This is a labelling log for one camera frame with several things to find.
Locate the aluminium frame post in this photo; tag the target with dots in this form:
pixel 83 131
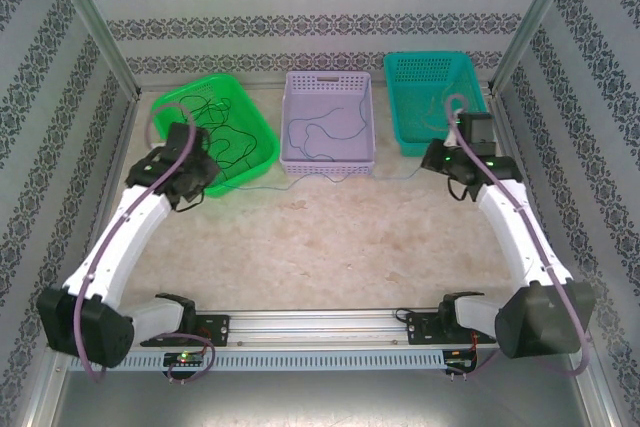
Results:
pixel 535 22
pixel 95 22

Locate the aluminium table edge rail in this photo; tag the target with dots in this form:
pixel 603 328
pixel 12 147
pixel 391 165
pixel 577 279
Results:
pixel 260 80
pixel 131 112
pixel 501 112

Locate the purple perforated plastic tray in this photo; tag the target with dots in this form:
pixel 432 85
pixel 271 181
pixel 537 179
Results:
pixel 345 147

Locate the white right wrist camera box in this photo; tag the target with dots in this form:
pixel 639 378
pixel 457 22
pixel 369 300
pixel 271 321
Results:
pixel 452 136

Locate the teal perforated plastic basket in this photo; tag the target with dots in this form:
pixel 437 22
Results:
pixel 415 87

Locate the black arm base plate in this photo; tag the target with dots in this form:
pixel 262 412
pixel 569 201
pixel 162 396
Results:
pixel 420 329
pixel 215 329

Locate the aluminium mounting rail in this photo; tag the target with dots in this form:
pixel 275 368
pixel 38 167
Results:
pixel 310 327

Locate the small green circuit board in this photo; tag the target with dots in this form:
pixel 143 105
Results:
pixel 182 358
pixel 460 363

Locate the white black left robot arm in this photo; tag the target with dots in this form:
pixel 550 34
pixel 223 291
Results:
pixel 120 232

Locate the grey metal sheet panel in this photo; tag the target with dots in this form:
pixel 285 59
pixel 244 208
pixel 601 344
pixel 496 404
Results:
pixel 320 397

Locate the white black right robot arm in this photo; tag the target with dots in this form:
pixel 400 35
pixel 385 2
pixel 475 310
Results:
pixel 525 237

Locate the green perforated plastic basket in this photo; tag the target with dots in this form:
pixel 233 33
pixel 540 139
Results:
pixel 235 92

